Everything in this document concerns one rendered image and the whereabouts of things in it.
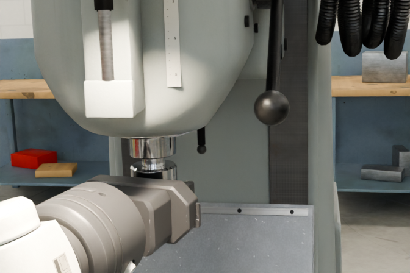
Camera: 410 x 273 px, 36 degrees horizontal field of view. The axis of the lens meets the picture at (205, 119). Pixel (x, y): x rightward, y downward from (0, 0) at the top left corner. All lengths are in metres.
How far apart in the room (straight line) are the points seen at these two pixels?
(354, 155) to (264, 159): 3.94
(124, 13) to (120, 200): 0.15
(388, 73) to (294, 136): 3.34
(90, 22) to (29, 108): 4.87
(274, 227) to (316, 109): 0.20
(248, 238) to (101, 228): 0.55
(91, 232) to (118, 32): 0.15
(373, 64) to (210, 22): 3.81
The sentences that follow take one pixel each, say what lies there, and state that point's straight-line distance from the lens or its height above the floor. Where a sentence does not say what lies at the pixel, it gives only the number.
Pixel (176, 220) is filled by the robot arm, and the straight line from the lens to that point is 0.59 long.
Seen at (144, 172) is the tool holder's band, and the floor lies 1.27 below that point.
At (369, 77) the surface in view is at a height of 0.91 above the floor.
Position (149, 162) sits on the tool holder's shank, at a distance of 0.64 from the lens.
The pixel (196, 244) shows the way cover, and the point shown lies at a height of 1.05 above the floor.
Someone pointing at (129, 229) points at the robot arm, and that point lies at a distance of 0.52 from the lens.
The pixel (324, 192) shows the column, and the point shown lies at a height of 1.12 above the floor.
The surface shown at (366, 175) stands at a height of 0.26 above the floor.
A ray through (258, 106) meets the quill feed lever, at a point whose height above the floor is 1.34.
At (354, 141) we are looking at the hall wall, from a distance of 4.92.
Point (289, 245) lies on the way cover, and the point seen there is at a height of 1.05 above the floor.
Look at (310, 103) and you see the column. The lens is 0.99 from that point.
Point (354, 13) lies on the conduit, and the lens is 0.80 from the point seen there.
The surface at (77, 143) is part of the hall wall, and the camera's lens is 5.27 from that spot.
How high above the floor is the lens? 1.43
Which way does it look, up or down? 10 degrees down
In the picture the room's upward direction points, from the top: 2 degrees counter-clockwise
